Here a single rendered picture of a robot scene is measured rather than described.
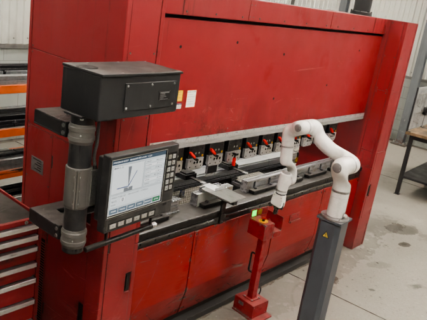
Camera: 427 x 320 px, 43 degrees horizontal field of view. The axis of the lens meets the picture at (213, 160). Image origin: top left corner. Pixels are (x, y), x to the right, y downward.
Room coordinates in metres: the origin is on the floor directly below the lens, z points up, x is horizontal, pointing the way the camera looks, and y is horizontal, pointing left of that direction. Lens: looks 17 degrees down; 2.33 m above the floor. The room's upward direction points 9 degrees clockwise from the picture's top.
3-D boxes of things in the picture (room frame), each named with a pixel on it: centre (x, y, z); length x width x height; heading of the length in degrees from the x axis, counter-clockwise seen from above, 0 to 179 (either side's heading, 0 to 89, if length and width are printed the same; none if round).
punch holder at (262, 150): (4.09, -0.36, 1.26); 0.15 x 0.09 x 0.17; 141
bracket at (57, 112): (2.47, 0.62, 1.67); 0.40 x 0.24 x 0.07; 141
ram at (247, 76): (4.15, -0.41, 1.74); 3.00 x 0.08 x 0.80; 141
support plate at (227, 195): (3.56, -0.11, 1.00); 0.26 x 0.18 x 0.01; 51
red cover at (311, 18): (4.15, -0.41, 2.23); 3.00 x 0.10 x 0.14; 141
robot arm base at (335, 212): (3.43, -0.86, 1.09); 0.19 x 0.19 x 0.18
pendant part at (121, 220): (2.38, 0.34, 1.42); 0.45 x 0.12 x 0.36; 146
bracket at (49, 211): (2.47, 0.62, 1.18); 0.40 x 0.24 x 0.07; 141
